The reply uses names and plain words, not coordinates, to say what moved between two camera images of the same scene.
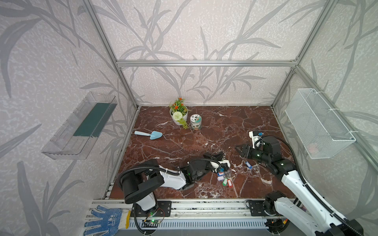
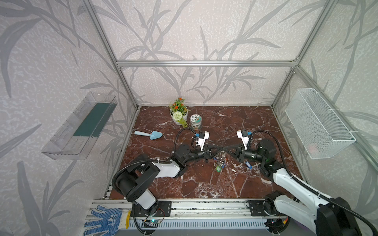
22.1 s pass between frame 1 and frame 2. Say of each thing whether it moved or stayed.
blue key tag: stayed
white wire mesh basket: stayed
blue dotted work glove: stayed
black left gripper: moved
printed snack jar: stayed
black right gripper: moved
